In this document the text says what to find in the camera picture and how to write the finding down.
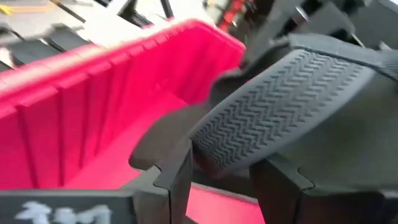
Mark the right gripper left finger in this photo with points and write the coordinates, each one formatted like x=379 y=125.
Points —
x=174 y=193

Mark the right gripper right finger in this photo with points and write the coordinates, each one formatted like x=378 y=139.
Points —
x=280 y=193

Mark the red plastic bin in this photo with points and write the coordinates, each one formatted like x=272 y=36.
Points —
x=77 y=124

